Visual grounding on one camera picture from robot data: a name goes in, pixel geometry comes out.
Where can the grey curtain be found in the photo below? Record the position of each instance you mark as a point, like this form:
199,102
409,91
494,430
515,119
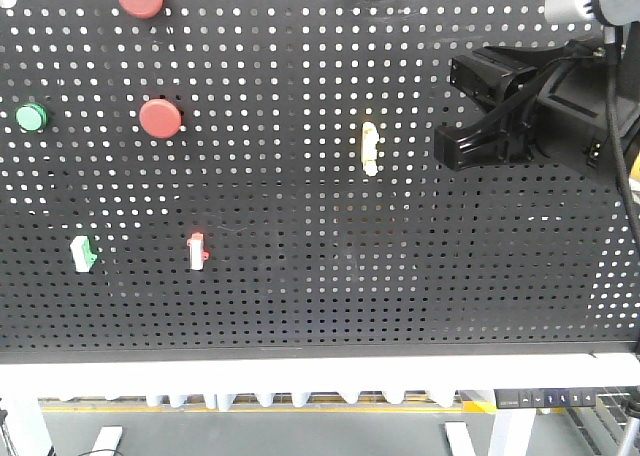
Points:
282,401

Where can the black pegboard panel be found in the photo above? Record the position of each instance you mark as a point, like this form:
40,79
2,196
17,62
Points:
308,255

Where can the green white rocker switch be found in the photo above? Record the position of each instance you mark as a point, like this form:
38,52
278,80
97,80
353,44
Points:
83,256

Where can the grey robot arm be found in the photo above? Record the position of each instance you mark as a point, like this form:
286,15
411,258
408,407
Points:
620,19

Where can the white standing desk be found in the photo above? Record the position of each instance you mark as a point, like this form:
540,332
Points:
438,375

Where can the desk height control panel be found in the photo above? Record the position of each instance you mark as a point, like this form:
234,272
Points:
545,398

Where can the red white rocker switch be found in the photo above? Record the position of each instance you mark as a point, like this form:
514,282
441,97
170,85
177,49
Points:
197,252

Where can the yellow toggle switch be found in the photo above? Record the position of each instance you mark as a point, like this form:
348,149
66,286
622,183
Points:
369,152

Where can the lower red push button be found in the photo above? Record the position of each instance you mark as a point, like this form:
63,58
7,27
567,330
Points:
160,118

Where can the green push button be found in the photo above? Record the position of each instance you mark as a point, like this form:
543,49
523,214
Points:
31,117

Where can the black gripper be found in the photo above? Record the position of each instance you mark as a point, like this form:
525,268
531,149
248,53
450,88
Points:
571,120

